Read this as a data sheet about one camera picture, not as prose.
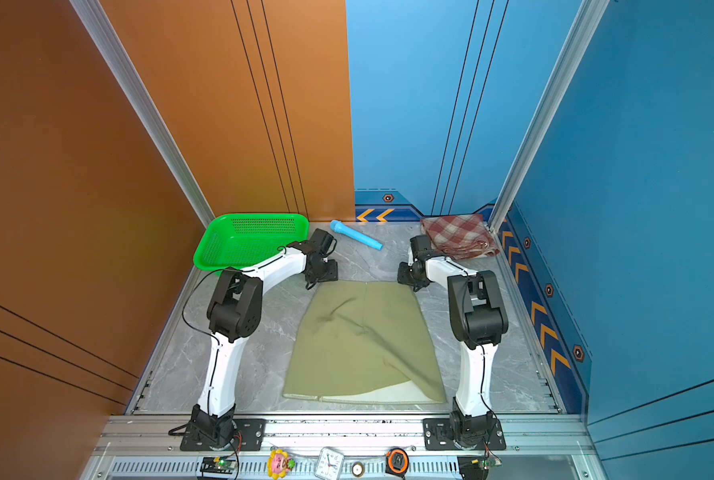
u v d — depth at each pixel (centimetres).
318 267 88
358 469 66
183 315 99
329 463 68
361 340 86
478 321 54
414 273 79
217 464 71
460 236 108
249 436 74
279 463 66
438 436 72
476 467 70
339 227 115
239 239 116
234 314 59
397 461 67
